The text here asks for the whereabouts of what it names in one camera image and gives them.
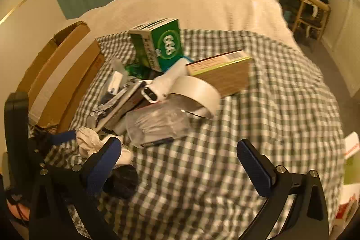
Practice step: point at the clear plastic wrapper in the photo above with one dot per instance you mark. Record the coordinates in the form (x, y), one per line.
(116, 79)

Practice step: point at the person's left forearm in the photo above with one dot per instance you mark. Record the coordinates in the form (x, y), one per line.
(18, 210)

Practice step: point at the cream textured blanket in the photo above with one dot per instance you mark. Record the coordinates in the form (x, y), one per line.
(197, 3)

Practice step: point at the checkered blanket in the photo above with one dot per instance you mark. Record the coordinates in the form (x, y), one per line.
(253, 122)

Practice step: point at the wood-look flat carton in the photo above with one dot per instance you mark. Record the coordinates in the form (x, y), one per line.
(225, 77)

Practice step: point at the white plastic container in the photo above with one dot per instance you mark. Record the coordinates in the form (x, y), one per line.
(197, 89)

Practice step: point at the silver foil packet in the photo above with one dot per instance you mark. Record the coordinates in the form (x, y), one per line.
(115, 107)

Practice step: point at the wooden chair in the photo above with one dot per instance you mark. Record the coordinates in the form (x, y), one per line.
(320, 6)

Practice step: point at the clear plastic bag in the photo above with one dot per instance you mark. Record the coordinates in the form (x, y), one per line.
(157, 122)

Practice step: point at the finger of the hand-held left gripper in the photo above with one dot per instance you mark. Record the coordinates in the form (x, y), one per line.
(66, 136)

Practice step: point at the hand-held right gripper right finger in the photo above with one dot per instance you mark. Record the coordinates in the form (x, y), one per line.
(253, 169)

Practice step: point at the white cylindrical device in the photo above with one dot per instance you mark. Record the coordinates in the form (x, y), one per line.
(163, 84)

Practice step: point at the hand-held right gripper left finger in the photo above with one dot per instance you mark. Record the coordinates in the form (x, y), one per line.
(101, 169)

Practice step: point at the dark fuzzy cloth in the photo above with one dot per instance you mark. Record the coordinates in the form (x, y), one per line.
(123, 181)

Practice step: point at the brown cardboard box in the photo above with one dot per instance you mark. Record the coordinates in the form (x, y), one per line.
(64, 79)

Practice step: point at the green foil packet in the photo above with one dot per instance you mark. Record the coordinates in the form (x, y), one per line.
(135, 70)

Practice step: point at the green and white carton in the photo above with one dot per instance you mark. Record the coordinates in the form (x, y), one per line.
(166, 43)

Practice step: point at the white tissue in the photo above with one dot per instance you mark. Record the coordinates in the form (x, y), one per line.
(87, 141)

